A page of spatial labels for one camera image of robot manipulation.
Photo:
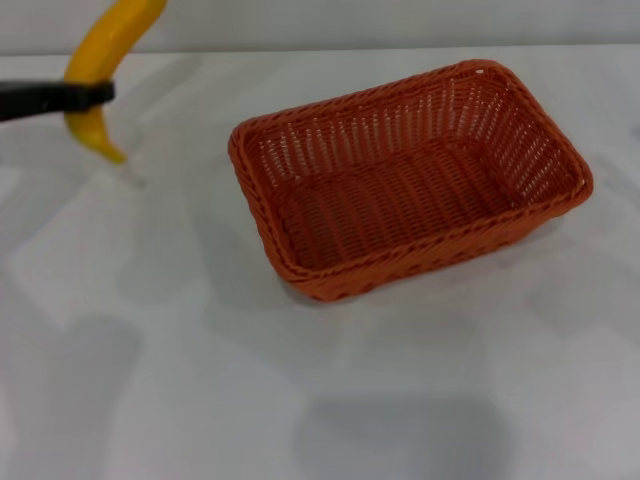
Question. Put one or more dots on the orange woven plastic basket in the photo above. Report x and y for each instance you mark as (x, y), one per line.
(410, 190)

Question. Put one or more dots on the yellow banana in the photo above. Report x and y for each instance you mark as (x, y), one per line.
(100, 45)

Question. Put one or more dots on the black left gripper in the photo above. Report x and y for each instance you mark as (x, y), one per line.
(22, 102)

